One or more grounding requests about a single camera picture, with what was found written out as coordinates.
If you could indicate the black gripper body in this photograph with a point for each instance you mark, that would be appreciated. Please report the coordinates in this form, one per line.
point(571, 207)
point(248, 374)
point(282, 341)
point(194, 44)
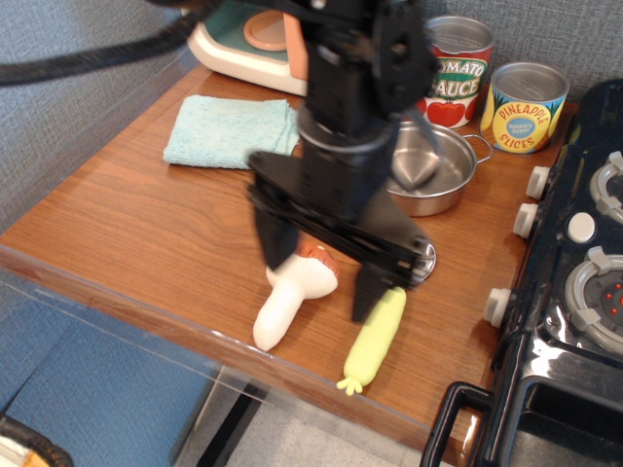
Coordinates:
point(336, 192)

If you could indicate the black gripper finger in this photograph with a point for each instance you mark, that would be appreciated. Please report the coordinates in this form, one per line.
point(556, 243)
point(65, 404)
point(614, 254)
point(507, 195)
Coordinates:
point(370, 286)
point(278, 237)

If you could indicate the yellow handled metal spoon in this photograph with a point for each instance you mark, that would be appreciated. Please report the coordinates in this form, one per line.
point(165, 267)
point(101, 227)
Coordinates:
point(373, 341)

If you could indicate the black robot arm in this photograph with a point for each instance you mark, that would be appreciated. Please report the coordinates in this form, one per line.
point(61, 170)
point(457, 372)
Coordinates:
point(369, 64)

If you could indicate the plush mushroom toy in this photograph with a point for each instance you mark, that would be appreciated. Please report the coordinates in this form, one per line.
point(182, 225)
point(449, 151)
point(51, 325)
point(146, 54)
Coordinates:
point(310, 273)

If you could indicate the light blue rag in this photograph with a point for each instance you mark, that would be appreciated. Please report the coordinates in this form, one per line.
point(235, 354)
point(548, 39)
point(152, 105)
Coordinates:
point(212, 132)

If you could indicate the small steel pot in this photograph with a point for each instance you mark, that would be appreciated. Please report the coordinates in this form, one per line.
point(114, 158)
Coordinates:
point(428, 184)

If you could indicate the teal toy microwave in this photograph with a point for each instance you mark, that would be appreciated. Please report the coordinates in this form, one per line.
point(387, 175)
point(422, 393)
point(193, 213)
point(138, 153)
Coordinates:
point(255, 44)

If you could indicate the tomato sauce can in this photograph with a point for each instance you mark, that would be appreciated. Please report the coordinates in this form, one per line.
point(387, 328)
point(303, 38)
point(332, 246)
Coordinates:
point(463, 47)

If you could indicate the pineapple slices can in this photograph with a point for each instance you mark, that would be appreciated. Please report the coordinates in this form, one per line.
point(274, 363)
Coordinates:
point(523, 106)

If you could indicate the black toy stove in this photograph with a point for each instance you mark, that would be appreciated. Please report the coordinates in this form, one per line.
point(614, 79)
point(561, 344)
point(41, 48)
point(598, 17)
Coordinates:
point(556, 398)

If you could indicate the clear acrylic barrier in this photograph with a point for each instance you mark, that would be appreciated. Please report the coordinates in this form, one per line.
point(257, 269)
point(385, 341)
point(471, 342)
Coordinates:
point(115, 395)

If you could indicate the orange object at corner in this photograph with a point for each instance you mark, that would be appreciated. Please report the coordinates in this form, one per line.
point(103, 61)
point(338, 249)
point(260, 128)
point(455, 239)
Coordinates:
point(24, 446)

